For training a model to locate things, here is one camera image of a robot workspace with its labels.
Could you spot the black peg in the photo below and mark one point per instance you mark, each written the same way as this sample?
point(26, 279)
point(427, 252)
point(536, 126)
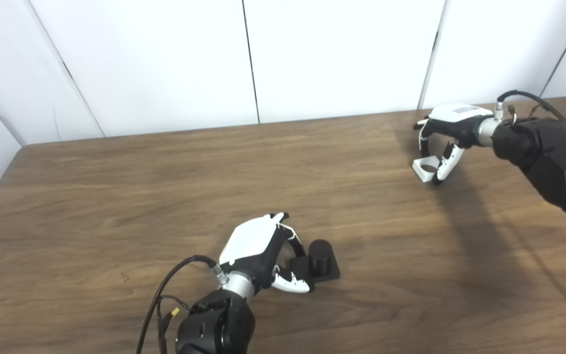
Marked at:
point(320, 255)

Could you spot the black and white left hand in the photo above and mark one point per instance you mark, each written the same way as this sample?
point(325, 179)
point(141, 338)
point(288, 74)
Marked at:
point(248, 241)

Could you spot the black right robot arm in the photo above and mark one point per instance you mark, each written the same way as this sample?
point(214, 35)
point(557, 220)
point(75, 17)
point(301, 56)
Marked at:
point(553, 157)

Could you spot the white square piece with hole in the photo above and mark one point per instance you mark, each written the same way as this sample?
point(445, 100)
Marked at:
point(423, 175)

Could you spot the black and white right hand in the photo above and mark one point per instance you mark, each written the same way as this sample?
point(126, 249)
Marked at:
point(460, 120)

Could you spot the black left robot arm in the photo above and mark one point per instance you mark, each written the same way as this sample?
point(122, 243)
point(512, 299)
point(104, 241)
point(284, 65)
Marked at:
point(216, 324)

